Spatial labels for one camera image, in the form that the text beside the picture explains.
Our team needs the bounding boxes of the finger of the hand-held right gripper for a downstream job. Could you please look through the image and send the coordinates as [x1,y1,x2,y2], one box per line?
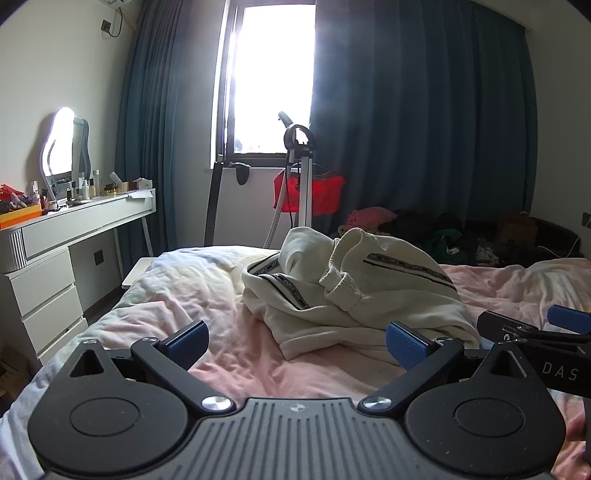
[547,305,591,336]
[477,311,543,342]

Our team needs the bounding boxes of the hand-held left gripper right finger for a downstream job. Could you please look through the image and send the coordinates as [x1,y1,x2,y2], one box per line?
[359,322,543,414]

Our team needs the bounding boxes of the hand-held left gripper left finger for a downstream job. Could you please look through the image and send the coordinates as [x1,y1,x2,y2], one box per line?
[69,320,234,413]

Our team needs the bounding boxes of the cream pants with striped trim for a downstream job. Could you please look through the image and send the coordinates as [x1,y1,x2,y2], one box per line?
[241,226,481,361]

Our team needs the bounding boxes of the person's right hand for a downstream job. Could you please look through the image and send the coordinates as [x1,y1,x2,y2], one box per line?
[566,412,591,463]

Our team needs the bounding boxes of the pink and white bed blanket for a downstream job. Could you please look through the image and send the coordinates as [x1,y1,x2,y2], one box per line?
[0,244,591,480]

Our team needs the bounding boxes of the small white side table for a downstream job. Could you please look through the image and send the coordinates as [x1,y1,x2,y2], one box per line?
[121,257,161,290]

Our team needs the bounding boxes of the pink cloth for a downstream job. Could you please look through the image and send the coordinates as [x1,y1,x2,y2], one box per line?
[346,207,399,228]

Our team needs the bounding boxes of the black curved bar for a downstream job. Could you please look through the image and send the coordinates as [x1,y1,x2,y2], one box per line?
[204,159,225,248]

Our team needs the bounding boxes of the white dressing table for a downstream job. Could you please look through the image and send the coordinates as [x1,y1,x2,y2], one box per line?
[0,187,157,366]

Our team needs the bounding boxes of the white tissue box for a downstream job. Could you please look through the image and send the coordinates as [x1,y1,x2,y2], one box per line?
[130,178,156,201]

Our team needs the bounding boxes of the red cloth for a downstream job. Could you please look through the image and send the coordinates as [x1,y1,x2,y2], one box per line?
[273,168,346,216]

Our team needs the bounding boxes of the black ironing mitt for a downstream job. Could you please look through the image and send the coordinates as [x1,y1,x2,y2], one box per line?
[229,161,253,186]

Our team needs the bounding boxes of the row of cosmetic bottles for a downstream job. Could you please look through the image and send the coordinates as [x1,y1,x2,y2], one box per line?
[28,168,131,209]

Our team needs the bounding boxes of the garment steamer stand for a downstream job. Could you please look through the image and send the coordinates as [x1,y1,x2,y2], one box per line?
[263,112,318,250]

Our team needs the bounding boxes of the orange box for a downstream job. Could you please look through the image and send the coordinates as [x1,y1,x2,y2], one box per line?
[0,203,44,230]

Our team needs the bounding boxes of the wide blue curtain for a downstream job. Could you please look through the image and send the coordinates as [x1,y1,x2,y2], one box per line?
[307,0,539,237]

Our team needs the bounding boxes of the wavy lit vanity mirror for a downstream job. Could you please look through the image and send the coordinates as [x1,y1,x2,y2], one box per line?
[39,107,92,202]

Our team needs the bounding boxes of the window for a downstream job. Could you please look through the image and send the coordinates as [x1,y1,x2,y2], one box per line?
[216,0,320,161]

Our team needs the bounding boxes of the white cable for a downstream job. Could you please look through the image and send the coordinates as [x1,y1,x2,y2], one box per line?
[538,233,583,258]

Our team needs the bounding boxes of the wall socket with cable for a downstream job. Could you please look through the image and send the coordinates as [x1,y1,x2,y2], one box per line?
[100,7,124,38]

